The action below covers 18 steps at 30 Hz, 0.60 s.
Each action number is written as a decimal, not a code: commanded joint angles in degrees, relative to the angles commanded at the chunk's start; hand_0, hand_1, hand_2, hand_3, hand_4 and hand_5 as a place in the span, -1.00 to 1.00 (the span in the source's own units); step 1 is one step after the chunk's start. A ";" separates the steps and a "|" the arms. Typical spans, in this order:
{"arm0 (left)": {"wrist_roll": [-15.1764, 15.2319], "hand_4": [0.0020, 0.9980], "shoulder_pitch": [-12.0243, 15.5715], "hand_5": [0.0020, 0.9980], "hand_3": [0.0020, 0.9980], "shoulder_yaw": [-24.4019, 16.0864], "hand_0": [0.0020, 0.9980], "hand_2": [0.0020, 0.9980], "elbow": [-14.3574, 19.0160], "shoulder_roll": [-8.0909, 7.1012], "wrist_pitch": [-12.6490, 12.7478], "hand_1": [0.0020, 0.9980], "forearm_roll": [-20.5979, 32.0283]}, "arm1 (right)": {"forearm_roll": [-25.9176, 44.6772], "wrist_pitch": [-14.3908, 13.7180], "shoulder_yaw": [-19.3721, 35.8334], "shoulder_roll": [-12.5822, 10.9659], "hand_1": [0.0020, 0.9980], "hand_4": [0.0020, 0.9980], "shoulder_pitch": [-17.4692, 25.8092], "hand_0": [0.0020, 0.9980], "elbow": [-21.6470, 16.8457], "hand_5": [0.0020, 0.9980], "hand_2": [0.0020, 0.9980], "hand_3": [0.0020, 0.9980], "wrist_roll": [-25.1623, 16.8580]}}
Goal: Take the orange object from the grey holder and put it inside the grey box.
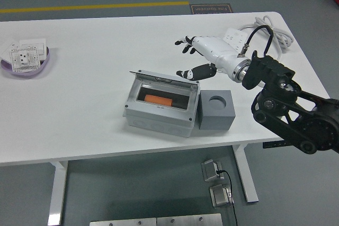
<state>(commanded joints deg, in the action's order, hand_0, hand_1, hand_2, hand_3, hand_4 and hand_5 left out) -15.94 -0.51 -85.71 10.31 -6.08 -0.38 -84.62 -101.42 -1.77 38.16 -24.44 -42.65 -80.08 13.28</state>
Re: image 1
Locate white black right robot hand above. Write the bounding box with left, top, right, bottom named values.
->
left=174, top=35, right=246, bottom=82

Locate orange cylinder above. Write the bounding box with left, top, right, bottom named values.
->
left=144, top=94, right=174, bottom=107

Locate grey box with clear lid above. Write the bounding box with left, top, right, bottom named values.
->
left=122, top=69, right=202, bottom=139

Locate grey holder block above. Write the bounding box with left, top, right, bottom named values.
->
left=198, top=89, right=236, bottom=131

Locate white power strip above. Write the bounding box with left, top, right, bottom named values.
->
left=221, top=28, right=249, bottom=52

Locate dark floor sign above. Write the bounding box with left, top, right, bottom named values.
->
left=189, top=3, right=234, bottom=15

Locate black table control panel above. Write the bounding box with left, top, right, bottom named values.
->
left=263, top=141, right=287, bottom=149

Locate metal foot pedal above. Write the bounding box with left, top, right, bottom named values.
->
left=201, top=159, right=225, bottom=183
left=209, top=183, right=235, bottom=209

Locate white table leg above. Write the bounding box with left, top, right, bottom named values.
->
left=47, top=160, right=69, bottom=226
left=233, top=145, right=259, bottom=204

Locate white patterned socket module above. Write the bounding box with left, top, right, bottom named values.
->
left=9, top=46, right=42, bottom=73

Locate purple shallow bowl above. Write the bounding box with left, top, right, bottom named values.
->
left=0, top=46, right=51, bottom=78

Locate white printed card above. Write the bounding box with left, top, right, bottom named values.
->
left=0, top=38, right=21, bottom=61

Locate white power cord with plug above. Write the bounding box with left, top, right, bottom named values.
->
left=238, top=15, right=295, bottom=61

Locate black pedal cable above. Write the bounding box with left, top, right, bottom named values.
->
left=216, top=169, right=238, bottom=226

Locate white wall switch panel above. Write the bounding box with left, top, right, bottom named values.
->
left=19, top=38, right=48, bottom=61

